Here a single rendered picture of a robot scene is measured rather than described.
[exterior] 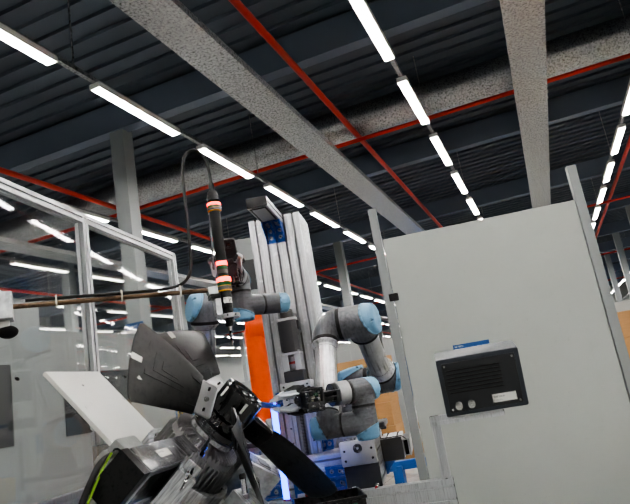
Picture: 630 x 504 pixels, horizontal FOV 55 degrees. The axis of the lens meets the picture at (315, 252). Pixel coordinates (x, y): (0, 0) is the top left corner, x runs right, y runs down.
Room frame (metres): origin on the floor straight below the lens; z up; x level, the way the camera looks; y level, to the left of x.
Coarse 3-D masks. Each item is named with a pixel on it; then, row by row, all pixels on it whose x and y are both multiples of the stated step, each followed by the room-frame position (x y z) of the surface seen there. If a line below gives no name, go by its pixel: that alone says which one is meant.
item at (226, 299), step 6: (210, 186) 1.78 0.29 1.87; (210, 192) 1.78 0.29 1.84; (216, 192) 1.79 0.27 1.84; (210, 198) 1.78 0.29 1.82; (216, 198) 1.78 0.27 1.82; (222, 294) 1.78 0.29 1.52; (228, 294) 1.78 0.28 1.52; (222, 300) 1.78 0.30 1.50; (228, 300) 1.78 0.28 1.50; (222, 306) 1.78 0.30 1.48; (228, 306) 1.78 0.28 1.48; (228, 312) 1.78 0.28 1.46; (228, 318) 1.78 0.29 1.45; (228, 324) 1.78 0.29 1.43
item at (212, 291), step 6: (210, 288) 1.76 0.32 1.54; (216, 288) 1.77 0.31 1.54; (210, 294) 1.76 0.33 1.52; (216, 294) 1.76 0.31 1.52; (210, 300) 1.78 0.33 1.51; (216, 300) 1.77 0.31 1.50; (216, 306) 1.76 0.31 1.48; (216, 312) 1.77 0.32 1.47; (222, 312) 1.77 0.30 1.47; (234, 312) 1.77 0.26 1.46; (222, 318) 1.77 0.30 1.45; (234, 318) 1.82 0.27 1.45
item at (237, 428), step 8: (240, 424) 1.50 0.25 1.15; (232, 432) 1.36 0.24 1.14; (240, 432) 1.43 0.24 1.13; (240, 440) 1.39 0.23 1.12; (240, 448) 1.36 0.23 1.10; (240, 456) 1.58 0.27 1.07; (248, 456) 1.42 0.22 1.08; (248, 464) 1.37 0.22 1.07; (248, 472) 1.52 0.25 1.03; (256, 480) 1.41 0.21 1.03; (256, 488) 1.45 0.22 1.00
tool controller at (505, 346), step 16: (448, 352) 2.05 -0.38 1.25; (464, 352) 2.00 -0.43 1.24; (480, 352) 1.96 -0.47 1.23; (496, 352) 1.95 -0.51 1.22; (512, 352) 1.94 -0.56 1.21; (448, 368) 1.98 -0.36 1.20; (464, 368) 1.97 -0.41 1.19; (480, 368) 1.97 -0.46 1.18; (496, 368) 1.96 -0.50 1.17; (512, 368) 1.96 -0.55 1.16; (448, 384) 1.99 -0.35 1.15; (464, 384) 1.99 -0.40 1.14; (480, 384) 1.98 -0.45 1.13; (496, 384) 1.98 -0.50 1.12; (512, 384) 1.97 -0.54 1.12; (448, 400) 2.01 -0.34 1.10; (464, 400) 2.00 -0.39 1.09; (480, 400) 2.00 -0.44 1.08; (496, 400) 1.99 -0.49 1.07; (512, 400) 1.98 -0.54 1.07; (448, 416) 2.03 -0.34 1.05
